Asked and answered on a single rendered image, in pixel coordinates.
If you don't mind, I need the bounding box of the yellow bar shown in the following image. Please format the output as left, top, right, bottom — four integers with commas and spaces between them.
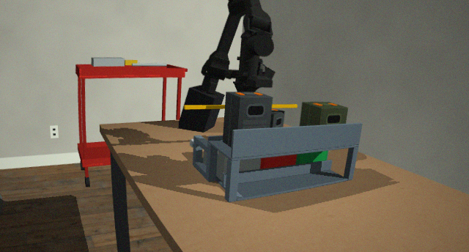
184, 104, 298, 110

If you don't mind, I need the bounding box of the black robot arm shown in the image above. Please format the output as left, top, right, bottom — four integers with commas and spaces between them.
198, 0, 275, 95

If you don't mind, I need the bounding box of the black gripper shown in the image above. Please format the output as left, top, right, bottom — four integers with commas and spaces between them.
226, 53, 273, 92

